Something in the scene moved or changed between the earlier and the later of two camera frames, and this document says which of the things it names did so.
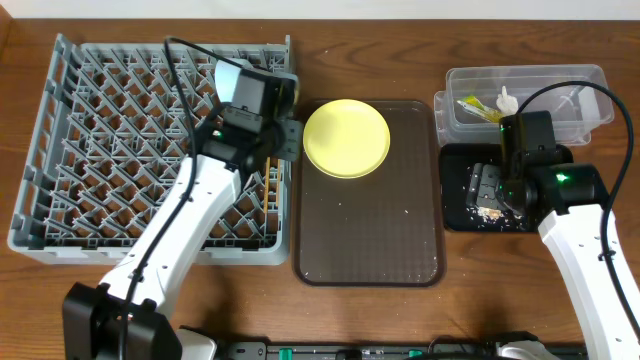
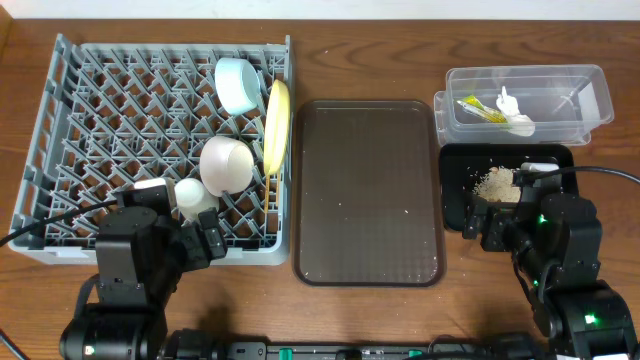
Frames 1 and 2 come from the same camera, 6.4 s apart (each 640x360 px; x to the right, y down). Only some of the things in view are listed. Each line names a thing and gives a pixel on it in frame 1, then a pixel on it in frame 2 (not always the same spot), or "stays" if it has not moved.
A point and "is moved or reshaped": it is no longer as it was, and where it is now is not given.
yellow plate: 346,138 is moved or reshaped
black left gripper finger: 293,138 → 214,235
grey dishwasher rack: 110,130 stays
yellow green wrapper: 474,106 stays
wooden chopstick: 267,184 stays
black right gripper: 485,186 → 489,226
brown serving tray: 384,228 stays
